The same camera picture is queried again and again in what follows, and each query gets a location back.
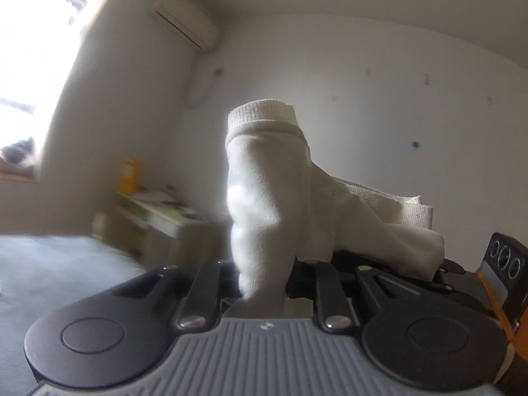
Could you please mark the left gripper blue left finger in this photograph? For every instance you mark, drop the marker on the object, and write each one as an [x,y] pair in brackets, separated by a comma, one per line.
[230,280]

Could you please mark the white and green desk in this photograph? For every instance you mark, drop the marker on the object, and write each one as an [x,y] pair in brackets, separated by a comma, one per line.
[157,231]

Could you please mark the wall air conditioner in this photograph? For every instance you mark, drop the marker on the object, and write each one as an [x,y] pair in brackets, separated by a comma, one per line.
[190,22]

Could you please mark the white bear print sweatshirt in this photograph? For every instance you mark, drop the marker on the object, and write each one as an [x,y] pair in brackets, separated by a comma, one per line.
[285,208]

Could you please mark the yellow box on desk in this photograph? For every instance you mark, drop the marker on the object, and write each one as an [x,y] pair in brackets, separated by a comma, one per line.
[128,176]

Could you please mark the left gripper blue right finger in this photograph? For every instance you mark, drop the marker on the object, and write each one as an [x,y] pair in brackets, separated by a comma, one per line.
[302,283]

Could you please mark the dark clothes on windowsill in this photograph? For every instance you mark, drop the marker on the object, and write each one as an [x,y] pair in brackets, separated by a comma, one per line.
[19,159]

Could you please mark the grey bed sheet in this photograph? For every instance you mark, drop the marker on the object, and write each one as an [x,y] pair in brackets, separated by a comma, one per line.
[40,274]

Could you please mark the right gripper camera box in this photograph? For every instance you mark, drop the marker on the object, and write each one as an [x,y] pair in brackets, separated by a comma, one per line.
[504,269]

